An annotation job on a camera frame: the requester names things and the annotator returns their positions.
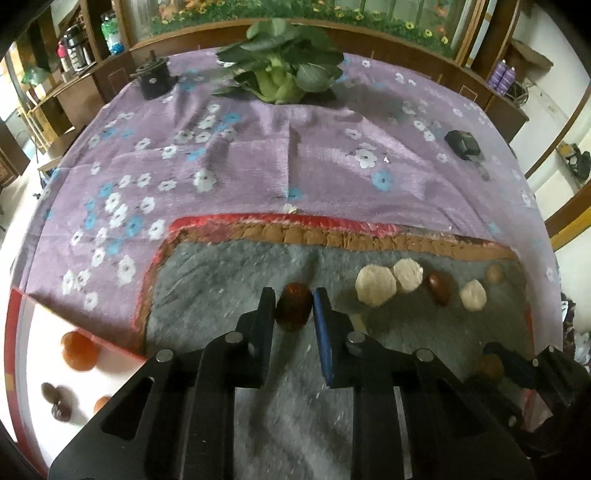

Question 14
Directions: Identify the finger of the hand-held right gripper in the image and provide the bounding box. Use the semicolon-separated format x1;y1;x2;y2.
482;342;591;408
466;375;528;431

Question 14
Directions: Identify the silver thermos flask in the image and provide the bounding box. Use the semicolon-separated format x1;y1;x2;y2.
65;25;90;70

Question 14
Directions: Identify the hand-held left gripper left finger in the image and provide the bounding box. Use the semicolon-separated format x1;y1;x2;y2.
48;286;278;480

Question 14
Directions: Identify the brown jujube date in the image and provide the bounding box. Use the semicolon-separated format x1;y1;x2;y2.
427;272;452;306

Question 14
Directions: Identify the large white peeled water chestnut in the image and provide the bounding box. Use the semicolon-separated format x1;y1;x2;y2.
355;264;398;308

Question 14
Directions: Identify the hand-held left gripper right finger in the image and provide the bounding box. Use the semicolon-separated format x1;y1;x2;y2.
313;287;536;480

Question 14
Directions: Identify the red jujube date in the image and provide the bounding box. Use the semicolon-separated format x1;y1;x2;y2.
276;282;308;332

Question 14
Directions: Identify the red box white inside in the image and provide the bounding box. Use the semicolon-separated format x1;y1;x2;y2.
4;288;153;467

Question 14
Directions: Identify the small black motor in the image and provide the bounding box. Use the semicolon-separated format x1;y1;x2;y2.
129;51;178;100

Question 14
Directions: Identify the glass flower display cabinet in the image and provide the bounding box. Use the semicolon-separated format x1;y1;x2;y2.
115;0;490;58

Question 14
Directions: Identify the purple floral blanket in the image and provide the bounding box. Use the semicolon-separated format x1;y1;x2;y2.
11;48;561;361

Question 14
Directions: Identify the green bok choy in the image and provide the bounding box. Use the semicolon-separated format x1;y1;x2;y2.
212;18;345;104

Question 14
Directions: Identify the grey felt mat red border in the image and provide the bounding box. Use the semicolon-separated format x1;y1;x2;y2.
134;213;536;480

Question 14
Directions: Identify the wire basket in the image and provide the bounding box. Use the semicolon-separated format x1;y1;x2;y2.
510;78;532;104

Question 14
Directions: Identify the large orange fruit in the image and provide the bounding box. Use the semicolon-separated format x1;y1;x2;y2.
62;330;101;371

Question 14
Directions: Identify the wooden sideboard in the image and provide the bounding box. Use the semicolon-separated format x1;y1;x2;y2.
462;60;529;144

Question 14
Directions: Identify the green blue water bottle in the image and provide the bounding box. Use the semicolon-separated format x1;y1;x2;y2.
100;13;125;55

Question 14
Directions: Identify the small brown nut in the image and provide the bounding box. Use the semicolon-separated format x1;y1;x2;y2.
478;353;505;380

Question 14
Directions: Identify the wooden side shelf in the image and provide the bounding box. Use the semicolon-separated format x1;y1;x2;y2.
18;46;139;153

